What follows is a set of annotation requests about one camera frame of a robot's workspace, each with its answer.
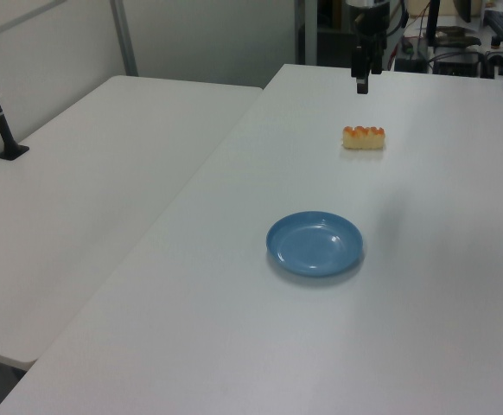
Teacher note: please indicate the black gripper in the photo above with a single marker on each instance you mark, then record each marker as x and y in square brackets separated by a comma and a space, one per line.
[370, 23]

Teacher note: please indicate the bread loaf with orange topping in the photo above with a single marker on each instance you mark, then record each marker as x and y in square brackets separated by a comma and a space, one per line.
[364, 137]

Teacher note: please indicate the blue round plate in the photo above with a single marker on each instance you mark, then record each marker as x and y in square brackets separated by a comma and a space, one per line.
[314, 244]

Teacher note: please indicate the small black box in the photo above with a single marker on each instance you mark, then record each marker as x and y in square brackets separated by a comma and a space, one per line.
[410, 65]

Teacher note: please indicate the black upright pole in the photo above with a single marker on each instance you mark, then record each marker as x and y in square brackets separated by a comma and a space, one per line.
[433, 21]

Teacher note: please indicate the black equipment box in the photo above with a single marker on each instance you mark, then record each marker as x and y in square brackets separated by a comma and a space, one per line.
[456, 64]

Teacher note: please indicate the dark flat tray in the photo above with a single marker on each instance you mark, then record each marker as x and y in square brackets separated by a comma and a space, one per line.
[458, 39]

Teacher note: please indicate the white side table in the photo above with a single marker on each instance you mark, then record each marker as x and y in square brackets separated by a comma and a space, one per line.
[74, 203]

